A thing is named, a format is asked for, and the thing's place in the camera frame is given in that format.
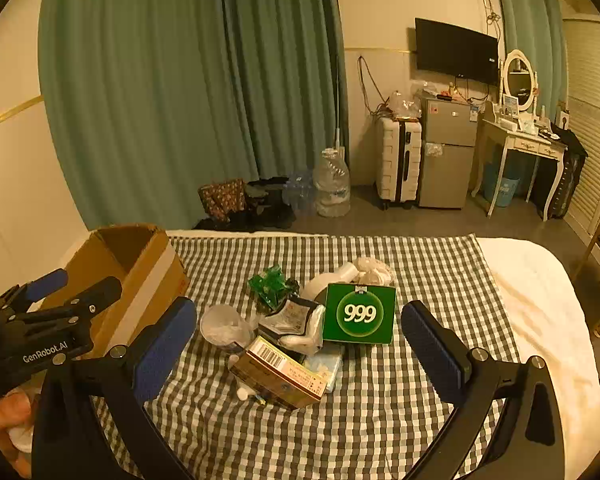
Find narrow green curtain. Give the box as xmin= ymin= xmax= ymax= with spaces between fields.
xmin=490 ymin=0 xmax=568 ymax=116

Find brown barcode carton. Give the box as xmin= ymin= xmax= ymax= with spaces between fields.
xmin=228 ymin=336 xmax=328 ymax=411

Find white suitcase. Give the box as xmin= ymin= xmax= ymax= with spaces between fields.
xmin=376 ymin=116 xmax=423 ymax=211

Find grey checked cloth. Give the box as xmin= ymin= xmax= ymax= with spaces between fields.
xmin=92 ymin=234 xmax=523 ymax=480

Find crumpled clear plastic bag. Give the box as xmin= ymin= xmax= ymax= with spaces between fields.
xmin=387 ymin=91 xmax=423 ymax=121

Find wrapped pack of bottles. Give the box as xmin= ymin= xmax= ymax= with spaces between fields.
xmin=282 ymin=172 xmax=317 ymax=211

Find pale tissue pack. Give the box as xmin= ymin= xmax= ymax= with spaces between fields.
xmin=302 ymin=345 xmax=343 ymax=393

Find silver fridge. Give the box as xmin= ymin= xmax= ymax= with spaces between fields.
xmin=417 ymin=92 xmax=481 ymax=210

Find wooden chair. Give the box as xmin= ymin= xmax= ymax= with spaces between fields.
xmin=572 ymin=195 xmax=600 ymax=341

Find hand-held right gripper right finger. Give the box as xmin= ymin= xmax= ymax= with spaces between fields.
xmin=400 ymin=300 xmax=566 ymax=480

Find white louvred door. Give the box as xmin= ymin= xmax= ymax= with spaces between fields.
xmin=562 ymin=17 xmax=600 ymax=256

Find cardboard box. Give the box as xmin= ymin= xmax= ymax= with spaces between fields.
xmin=40 ymin=225 xmax=191 ymax=361

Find hanging wall cables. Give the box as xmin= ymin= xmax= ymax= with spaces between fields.
xmin=357 ymin=55 xmax=396 ymax=116

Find clear plastic cup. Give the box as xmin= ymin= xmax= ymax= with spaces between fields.
xmin=200 ymin=304 xmax=256 ymax=351

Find wide green curtain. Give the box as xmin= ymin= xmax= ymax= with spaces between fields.
xmin=39 ymin=0 xmax=351 ymax=233

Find white oval mirror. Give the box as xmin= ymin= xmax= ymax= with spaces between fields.
xmin=500 ymin=49 xmax=538 ymax=116

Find person's left hand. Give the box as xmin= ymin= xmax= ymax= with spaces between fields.
xmin=0 ymin=390 xmax=36 ymax=478

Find green square box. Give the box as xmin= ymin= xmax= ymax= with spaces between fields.
xmin=324 ymin=282 xmax=397 ymax=345

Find black bag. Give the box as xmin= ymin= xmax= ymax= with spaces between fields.
xmin=545 ymin=125 xmax=588 ymax=220

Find brown patterned bag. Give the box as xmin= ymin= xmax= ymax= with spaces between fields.
xmin=198 ymin=178 xmax=248 ymax=223

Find green snack packet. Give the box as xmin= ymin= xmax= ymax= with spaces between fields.
xmin=248 ymin=265 xmax=301 ymax=311

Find white plastic bag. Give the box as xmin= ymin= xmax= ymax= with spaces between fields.
xmin=279 ymin=305 xmax=327 ymax=355

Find blue waste bin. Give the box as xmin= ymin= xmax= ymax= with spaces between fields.
xmin=482 ymin=162 xmax=521 ymax=208

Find large clear water jug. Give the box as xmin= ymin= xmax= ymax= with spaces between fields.
xmin=313 ymin=147 xmax=352 ymax=218

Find black clothes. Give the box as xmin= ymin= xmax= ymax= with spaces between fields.
xmin=192 ymin=176 xmax=296 ymax=233

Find black and white snack packet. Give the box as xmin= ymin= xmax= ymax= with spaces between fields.
xmin=257 ymin=296 xmax=318 ymax=347

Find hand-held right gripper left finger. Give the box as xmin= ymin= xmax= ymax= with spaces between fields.
xmin=30 ymin=296 xmax=198 ymax=480

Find black television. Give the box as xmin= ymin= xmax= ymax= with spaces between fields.
xmin=415 ymin=17 xmax=499 ymax=86

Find white pole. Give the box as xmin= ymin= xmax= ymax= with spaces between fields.
xmin=334 ymin=75 xmax=344 ymax=157

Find white dressing table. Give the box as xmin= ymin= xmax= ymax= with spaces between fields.
xmin=471 ymin=102 xmax=568 ymax=222

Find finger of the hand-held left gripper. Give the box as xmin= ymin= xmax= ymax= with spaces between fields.
xmin=0 ymin=276 xmax=124 ymax=346
xmin=0 ymin=268 xmax=70 ymax=316

